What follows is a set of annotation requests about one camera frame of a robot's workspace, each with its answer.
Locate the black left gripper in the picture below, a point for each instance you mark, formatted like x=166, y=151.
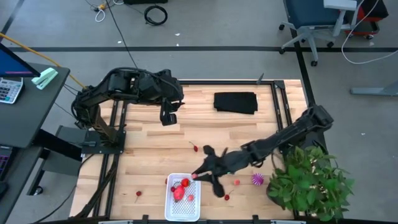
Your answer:
x=168, y=119

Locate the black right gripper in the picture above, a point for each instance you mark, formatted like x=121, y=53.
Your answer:
x=222, y=165

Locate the small red strawberry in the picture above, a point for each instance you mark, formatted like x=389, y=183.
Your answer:
x=185, y=182

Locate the red cherry with stem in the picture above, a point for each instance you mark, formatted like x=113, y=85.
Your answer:
x=227, y=197
x=195, y=148
x=138, y=193
x=173, y=188

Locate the large red strawberry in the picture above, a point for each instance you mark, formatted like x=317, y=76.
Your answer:
x=178, y=193

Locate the purple spiky ball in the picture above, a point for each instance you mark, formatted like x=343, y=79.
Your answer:
x=257, y=179

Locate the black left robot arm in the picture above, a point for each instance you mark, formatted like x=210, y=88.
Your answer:
x=124, y=84

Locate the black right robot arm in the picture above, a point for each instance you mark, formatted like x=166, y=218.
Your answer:
x=280, y=138

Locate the white perforated plastic basket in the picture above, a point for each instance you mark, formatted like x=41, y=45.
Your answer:
x=186, y=211

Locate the black folded cloth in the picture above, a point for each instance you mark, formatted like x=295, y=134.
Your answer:
x=236, y=102

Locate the grey light bar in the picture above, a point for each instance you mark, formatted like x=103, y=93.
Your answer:
x=287, y=222
x=115, y=222

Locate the green potted plant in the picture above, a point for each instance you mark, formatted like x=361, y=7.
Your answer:
x=311, y=186

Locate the black box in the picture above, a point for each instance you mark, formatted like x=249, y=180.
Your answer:
x=146, y=1

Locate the mint green stapler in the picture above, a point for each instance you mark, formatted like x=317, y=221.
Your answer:
x=45, y=77

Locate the yellow plug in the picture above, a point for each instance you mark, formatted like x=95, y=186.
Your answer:
x=102, y=5

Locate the black desk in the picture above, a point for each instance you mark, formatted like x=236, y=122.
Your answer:
x=31, y=118

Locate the dark grey lower desk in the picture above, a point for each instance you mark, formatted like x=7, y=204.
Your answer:
x=21, y=174

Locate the white desk calculator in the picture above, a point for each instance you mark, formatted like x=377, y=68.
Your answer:
x=9, y=90

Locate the computer monitor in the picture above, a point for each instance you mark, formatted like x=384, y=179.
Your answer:
x=12, y=65

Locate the black keyboard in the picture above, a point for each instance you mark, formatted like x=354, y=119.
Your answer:
x=3, y=161

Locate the office chair with grey base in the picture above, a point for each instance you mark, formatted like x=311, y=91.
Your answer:
x=311, y=12

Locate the grey table foot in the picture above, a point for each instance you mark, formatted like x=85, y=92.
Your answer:
x=373, y=91

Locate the red wheeled cart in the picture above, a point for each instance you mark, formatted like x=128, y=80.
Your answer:
x=368, y=18

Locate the black aluminium table frame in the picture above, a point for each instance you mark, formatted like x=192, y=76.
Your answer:
x=217, y=82

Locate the black frame upright post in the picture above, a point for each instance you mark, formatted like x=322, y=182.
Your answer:
x=145, y=219
x=255, y=219

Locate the black desk leg frame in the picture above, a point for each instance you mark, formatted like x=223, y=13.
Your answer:
x=62, y=163

